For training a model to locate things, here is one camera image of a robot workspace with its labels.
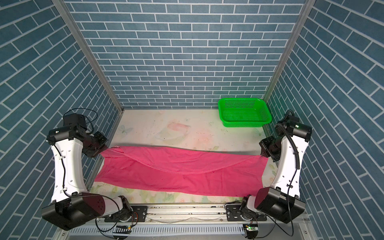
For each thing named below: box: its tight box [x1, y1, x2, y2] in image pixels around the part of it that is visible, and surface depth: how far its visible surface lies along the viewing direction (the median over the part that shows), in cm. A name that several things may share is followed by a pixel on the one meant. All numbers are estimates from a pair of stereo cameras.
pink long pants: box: [94, 145, 268, 197], surface depth 86 cm
